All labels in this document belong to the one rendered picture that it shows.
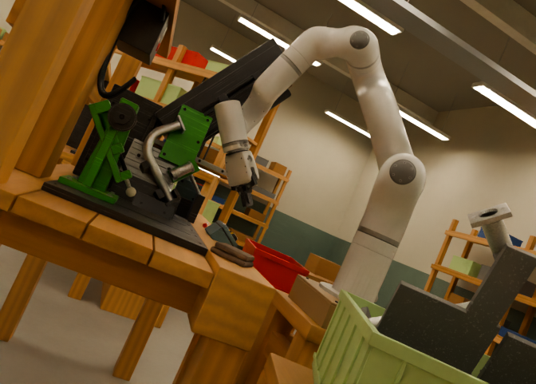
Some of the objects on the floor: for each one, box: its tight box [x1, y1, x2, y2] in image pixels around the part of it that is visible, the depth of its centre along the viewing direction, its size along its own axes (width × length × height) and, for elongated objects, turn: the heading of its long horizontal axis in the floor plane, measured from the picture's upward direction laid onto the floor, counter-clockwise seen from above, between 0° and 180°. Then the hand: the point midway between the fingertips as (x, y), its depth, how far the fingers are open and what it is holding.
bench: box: [0, 164, 246, 384], centre depth 163 cm, size 70×149×88 cm, turn 96°
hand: (246, 199), depth 147 cm, fingers closed
